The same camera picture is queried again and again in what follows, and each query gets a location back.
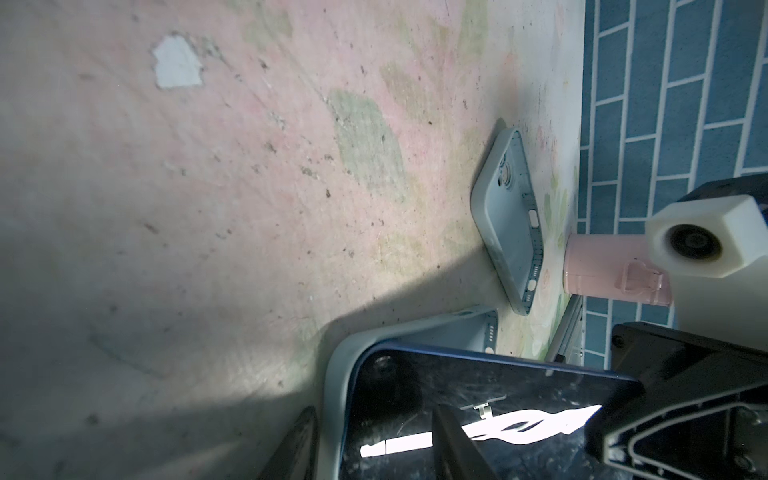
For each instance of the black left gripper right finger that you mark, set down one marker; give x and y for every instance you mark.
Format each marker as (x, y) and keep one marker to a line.
(455, 455)

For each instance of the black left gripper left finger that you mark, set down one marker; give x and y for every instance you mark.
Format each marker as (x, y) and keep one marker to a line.
(295, 457)

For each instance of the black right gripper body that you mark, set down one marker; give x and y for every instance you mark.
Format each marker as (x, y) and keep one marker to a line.
(699, 410)

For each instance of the blue phone black screen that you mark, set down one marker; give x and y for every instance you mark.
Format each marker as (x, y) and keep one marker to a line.
(526, 418)

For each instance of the pink cup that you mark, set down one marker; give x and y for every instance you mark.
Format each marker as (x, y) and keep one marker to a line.
(614, 267)

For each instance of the aluminium corner post right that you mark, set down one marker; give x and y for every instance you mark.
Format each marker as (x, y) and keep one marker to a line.
(567, 344)

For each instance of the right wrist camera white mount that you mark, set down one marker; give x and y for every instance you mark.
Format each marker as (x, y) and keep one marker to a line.
(715, 252)

